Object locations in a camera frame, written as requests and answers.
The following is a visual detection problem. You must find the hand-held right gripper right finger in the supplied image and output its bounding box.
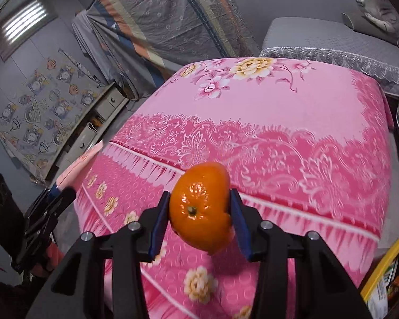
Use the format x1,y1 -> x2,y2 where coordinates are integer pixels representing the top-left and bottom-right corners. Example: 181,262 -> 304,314
229,188 -> 373,319

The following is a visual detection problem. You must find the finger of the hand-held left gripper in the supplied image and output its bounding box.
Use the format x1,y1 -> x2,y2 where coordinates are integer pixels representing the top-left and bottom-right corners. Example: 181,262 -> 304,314
23,185 -> 78,240

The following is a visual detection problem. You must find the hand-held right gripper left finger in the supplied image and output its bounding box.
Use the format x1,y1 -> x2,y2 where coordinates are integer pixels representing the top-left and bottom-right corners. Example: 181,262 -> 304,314
27,191 -> 172,319

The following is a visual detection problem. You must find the orange tangerine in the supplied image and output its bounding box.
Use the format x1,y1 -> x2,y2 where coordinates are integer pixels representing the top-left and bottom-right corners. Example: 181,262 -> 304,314
169,161 -> 234,256

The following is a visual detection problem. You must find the yellow plastic bin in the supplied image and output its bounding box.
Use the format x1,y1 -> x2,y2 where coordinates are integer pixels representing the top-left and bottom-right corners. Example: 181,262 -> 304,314
359,228 -> 399,319

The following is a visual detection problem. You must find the person's left hand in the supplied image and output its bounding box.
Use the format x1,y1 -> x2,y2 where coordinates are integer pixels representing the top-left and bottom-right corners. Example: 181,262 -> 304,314
33,242 -> 66,276

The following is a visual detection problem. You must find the black bag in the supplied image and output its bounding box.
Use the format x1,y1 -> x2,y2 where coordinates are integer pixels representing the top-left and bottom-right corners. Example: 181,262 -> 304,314
0,173 -> 24,240

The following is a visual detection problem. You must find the cartoon printed cloth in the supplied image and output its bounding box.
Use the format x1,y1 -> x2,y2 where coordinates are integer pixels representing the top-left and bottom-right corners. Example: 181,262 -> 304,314
0,48 -> 104,184

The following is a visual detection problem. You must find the grey drawer cabinet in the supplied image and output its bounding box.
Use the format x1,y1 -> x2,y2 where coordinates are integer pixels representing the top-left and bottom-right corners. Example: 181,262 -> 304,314
58,83 -> 130,171

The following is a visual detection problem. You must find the pink floral blanket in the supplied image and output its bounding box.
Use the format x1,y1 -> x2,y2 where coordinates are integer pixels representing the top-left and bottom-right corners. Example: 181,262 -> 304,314
73,56 -> 395,319

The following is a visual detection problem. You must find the striped grey draped sheet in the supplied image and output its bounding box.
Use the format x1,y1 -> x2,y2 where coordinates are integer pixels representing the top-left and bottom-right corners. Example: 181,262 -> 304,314
71,0 -> 264,98

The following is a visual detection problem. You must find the grey bolster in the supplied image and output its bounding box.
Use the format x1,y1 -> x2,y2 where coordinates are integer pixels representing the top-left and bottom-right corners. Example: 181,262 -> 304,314
341,8 -> 398,45

